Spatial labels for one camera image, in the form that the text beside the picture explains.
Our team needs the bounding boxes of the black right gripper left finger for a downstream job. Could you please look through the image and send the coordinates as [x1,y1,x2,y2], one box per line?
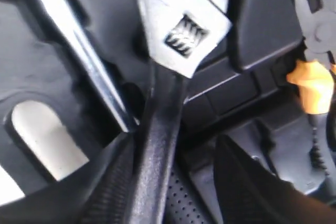
[1,134,134,223]

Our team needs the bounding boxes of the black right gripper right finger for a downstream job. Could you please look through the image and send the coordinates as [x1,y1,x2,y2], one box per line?
[214,135,335,223]

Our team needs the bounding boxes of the adjustable wrench black handle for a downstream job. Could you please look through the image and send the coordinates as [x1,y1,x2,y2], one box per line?
[125,0,234,224]

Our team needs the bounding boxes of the claw hammer black grip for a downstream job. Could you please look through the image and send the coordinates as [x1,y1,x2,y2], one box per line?
[37,0,138,133]

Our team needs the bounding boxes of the black plastic tool case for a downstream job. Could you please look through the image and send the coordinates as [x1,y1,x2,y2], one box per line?
[1,0,335,223]

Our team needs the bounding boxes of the orange handled pliers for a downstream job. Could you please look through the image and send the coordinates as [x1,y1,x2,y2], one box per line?
[287,0,335,182]

